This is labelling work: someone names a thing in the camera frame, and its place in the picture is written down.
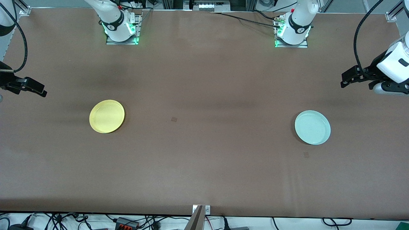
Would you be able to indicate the white connector strip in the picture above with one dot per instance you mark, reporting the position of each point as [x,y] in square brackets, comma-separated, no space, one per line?
[212,6]

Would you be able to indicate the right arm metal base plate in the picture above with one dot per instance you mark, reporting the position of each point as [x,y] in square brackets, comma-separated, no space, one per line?
[138,28]

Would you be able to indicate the grey camera pole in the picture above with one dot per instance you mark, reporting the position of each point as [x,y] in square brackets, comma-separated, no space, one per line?
[195,222]

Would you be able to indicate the black orange power strip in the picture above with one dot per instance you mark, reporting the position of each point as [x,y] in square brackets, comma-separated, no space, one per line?
[126,222]

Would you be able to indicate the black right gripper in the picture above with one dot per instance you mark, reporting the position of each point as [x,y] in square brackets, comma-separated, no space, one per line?
[7,83]

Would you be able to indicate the pale green round plate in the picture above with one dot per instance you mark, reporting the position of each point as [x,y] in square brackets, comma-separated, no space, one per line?
[312,127]

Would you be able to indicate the dark green board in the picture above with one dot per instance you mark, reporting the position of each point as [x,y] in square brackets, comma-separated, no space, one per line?
[403,226]

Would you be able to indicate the aluminium frame profile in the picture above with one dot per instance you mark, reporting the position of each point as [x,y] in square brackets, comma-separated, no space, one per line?
[394,12]
[25,9]

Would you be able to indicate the black power adapter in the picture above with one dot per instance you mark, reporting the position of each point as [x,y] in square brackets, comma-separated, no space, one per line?
[20,227]

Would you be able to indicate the metal rack frame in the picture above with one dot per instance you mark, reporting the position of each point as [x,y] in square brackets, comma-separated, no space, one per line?
[174,3]

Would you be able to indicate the yellow round plate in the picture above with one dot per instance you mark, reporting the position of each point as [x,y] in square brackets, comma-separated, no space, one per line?
[107,116]

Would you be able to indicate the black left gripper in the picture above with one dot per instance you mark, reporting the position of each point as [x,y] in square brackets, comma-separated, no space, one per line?
[373,71]

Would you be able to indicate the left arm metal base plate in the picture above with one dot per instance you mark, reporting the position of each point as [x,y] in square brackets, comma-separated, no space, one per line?
[303,45]

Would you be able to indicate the black plug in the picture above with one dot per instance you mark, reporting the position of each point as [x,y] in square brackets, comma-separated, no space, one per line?
[225,223]

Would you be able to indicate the small metal mount bracket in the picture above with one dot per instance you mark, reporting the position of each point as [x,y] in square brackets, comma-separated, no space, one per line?
[207,210]

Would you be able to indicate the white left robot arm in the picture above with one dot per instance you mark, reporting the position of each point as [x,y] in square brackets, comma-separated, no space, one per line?
[297,32]

